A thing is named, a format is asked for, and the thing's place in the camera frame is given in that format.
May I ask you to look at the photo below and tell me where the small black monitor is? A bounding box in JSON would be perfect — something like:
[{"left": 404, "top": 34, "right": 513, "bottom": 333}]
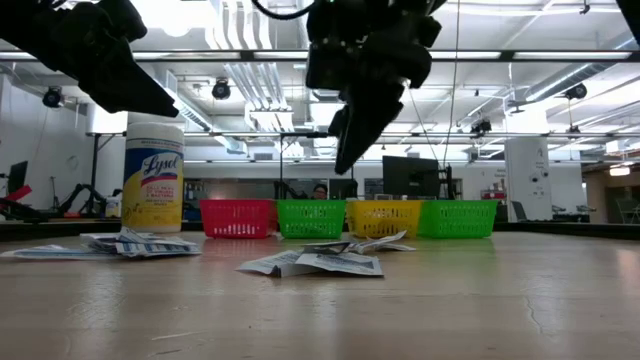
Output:
[{"left": 7, "top": 159, "right": 29, "bottom": 195}]

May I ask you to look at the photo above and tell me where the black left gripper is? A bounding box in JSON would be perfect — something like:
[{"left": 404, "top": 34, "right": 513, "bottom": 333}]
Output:
[{"left": 34, "top": 0, "right": 180, "bottom": 119}]

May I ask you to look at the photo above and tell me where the black upright pole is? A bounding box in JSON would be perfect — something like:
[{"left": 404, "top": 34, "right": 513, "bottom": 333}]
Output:
[{"left": 89, "top": 134, "right": 101, "bottom": 211}]

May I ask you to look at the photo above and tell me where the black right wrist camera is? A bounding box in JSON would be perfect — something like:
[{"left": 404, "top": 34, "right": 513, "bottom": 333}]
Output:
[{"left": 305, "top": 37, "right": 354, "bottom": 92}]

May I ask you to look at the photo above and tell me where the white blue wipe packet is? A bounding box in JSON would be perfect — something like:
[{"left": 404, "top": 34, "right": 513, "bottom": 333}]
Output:
[
  {"left": 235, "top": 249, "right": 302, "bottom": 279},
  {"left": 301, "top": 240, "right": 353, "bottom": 255},
  {"left": 294, "top": 252, "right": 385, "bottom": 278},
  {"left": 349, "top": 229, "right": 417, "bottom": 253}
]

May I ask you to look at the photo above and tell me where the white square pillar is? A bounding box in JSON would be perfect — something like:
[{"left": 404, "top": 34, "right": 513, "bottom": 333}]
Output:
[{"left": 503, "top": 137, "right": 554, "bottom": 223}]

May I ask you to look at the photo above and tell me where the black ceiling spotlight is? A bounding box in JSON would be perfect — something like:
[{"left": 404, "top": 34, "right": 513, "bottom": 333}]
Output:
[
  {"left": 564, "top": 82, "right": 589, "bottom": 101},
  {"left": 211, "top": 77, "right": 232, "bottom": 101},
  {"left": 42, "top": 85, "right": 65, "bottom": 109},
  {"left": 469, "top": 117, "right": 494, "bottom": 137}
]

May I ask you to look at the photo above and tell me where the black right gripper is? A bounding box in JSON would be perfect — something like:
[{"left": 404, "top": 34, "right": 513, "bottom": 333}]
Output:
[{"left": 308, "top": 0, "right": 444, "bottom": 176}]

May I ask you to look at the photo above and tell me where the black computer monitor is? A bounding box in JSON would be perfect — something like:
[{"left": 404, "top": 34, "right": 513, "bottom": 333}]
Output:
[{"left": 382, "top": 155, "right": 456, "bottom": 201}]

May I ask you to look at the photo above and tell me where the black background rig frame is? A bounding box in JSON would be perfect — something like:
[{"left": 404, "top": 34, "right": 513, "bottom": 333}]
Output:
[{"left": 277, "top": 131, "right": 356, "bottom": 200}]

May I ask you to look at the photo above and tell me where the green plastic basket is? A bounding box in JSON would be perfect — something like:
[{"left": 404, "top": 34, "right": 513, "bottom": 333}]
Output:
[
  {"left": 275, "top": 199, "right": 348, "bottom": 240},
  {"left": 417, "top": 199, "right": 500, "bottom": 240}
]

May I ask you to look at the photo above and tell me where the yellow Lysol wipes canister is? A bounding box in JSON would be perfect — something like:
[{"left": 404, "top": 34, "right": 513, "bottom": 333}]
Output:
[{"left": 121, "top": 123, "right": 185, "bottom": 233}]

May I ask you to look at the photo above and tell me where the yellow plastic basket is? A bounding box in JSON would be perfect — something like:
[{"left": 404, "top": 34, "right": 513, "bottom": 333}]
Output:
[{"left": 346, "top": 199, "right": 424, "bottom": 240}]

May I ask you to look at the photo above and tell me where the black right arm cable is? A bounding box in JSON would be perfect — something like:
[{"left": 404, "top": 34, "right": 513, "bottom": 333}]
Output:
[{"left": 251, "top": 0, "right": 319, "bottom": 21}]

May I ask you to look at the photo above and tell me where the red plastic basket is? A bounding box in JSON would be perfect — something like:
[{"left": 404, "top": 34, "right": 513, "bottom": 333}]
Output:
[{"left": 199, "top": 199, "right": 279, "bottom": 240}]

